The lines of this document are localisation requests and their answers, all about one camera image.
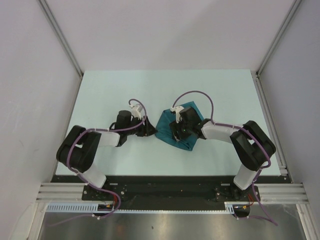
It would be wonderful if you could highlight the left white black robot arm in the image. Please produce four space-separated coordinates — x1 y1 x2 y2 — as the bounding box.
56 110 157 200

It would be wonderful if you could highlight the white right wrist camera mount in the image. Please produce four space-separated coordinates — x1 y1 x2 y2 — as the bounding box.
170 105 185 123

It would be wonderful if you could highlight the teal satin napkin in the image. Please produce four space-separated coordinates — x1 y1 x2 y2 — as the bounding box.
155 101 204 151

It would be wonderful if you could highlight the white slotted cable duct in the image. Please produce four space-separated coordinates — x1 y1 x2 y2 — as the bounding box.
45 202 234 214

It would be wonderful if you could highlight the aluminium corner post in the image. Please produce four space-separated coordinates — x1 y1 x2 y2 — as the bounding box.
256 0 304 76
36 0 84 79

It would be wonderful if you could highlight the aluminium frame rail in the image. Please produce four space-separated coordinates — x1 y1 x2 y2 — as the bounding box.
36 183 309 204

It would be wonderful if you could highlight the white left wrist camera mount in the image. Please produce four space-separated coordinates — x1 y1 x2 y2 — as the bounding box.
130 104 144 120

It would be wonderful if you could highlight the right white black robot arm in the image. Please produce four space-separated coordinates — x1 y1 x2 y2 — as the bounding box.
169 106 276 201

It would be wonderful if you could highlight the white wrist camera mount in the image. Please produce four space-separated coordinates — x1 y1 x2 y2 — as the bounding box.
170 105 185 123
130 104 144 120

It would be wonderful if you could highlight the left aluminium corner post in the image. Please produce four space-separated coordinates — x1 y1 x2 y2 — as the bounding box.
36 0 84 79

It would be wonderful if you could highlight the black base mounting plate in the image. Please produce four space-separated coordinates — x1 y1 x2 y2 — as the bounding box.
51 174 292 211

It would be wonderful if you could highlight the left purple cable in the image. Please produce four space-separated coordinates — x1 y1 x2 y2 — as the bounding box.
48 97 148 227

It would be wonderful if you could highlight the right aluminium corner post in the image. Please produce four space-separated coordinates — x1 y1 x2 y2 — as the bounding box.
256 0 304 76

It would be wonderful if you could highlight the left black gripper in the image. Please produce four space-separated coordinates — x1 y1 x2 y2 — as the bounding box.
124 115 158 137

